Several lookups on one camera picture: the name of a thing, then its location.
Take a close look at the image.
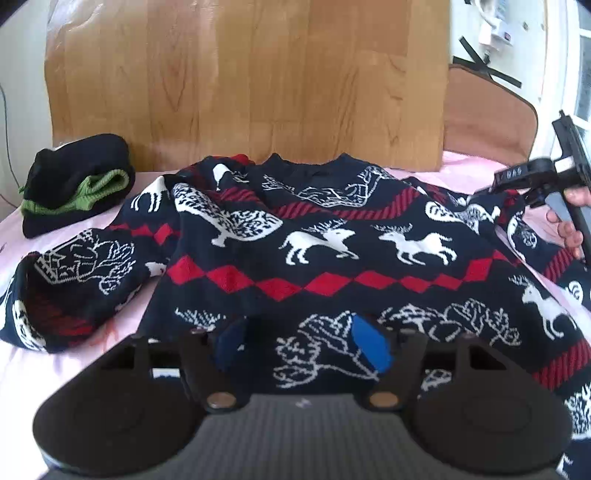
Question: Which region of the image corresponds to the navy reindeer pattern sweater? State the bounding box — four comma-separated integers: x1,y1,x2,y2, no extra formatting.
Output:
0,153,591,480

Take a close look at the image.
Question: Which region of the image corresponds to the person's right hand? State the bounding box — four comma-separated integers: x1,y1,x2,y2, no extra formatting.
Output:
546,187,590,260

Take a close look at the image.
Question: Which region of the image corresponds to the brown mesh pillow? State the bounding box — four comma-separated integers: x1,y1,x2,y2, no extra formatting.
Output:
443,65,538,166

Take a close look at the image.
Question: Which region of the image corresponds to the folded black green sweater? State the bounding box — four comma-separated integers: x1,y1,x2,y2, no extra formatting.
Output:
20,133,135,239

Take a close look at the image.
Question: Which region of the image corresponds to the wooden headboard panel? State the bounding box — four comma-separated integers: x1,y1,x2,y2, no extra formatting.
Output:
45,0,451,171

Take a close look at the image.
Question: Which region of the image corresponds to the black cable on wall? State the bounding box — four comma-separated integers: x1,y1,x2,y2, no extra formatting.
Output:
0,85,17,209

